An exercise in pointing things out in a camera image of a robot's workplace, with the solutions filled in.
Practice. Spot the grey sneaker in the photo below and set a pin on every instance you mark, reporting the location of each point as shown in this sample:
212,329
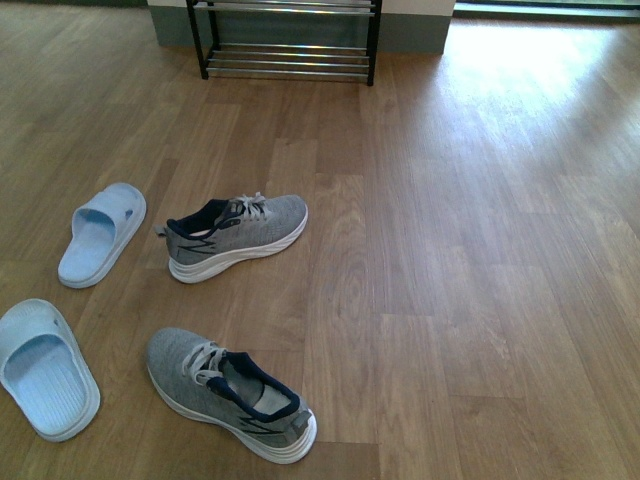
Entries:
205,382
226,232

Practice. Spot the light blue slipper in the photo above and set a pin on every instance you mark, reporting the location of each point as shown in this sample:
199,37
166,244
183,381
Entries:
101,229
44,371

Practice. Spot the black metal shoe rack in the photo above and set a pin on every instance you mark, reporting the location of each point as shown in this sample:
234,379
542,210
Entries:
336,40

